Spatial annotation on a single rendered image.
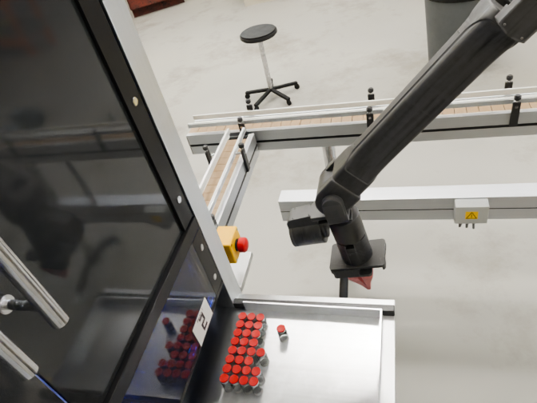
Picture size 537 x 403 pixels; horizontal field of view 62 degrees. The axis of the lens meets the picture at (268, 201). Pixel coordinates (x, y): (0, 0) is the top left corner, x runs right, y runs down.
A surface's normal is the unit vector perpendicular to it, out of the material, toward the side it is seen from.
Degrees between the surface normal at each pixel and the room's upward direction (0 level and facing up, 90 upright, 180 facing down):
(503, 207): 90
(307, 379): 0
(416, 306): 0
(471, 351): 0
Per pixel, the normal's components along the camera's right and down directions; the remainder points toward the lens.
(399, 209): -0.20, 0.67
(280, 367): -0.21, -0.74
